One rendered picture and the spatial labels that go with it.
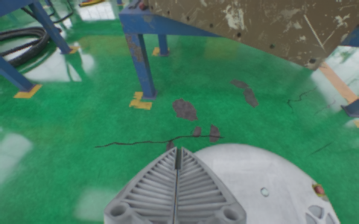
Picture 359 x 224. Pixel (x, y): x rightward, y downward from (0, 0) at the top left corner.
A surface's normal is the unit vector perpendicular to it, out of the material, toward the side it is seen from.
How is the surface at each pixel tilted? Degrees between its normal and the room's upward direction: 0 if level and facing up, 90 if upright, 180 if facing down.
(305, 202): 0
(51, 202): 0
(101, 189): 0
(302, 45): 90
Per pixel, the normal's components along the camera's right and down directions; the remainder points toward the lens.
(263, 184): -0.02, -0.59
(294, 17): -0.67, 0.60
